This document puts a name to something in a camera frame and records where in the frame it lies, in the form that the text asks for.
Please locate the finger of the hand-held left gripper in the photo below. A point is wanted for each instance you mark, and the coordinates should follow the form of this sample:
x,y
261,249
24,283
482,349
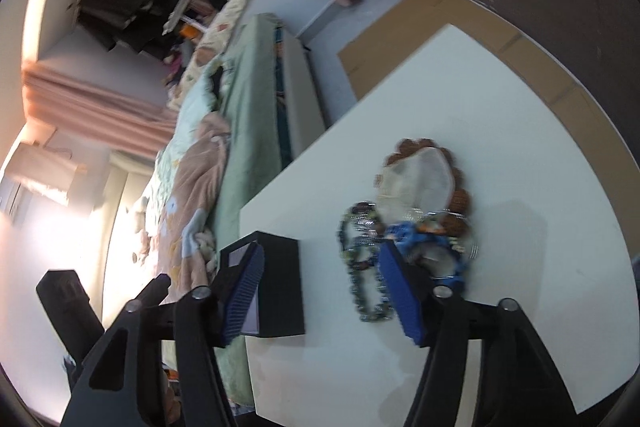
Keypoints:
x,y
65,302

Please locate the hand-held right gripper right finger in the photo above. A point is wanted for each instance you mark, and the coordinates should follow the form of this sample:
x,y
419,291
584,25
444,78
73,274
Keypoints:
x,y
400,297

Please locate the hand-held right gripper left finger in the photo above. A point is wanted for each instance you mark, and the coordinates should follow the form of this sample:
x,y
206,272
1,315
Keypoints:
x,y
242,302

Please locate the black jewelry box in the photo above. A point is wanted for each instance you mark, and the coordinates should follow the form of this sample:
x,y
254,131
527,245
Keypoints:
x,y
285,287

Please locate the hanging white garment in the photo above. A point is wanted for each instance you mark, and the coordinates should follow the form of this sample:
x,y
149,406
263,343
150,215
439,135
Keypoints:
x,y
45,172

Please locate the pink fleece blanket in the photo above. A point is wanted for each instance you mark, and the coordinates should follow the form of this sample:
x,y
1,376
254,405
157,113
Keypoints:
x,y
195,177

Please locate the beige upholstered headboard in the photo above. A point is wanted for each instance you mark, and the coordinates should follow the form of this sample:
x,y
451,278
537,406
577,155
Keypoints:
x,y
125,159

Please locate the green bed sheet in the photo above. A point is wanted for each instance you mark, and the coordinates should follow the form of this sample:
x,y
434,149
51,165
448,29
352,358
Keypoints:
x,y
250,107

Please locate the pale green floral quilt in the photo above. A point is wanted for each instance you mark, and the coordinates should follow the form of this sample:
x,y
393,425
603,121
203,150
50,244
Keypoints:
x,y
192,107

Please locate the pile of plush toys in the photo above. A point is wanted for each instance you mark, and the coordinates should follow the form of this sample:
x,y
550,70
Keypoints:
x,y
175,67

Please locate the flattened cardboard sheet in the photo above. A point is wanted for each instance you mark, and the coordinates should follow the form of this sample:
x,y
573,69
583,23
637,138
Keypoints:
x,y
400,37

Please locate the orange box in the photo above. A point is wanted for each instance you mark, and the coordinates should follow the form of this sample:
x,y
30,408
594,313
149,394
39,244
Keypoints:
x,y
189,30

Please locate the hanging dark clothes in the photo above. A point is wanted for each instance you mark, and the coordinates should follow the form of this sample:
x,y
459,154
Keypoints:
x,y
120,12

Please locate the white bed frame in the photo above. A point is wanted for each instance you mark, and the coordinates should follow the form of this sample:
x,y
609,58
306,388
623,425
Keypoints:
x,y
305,97

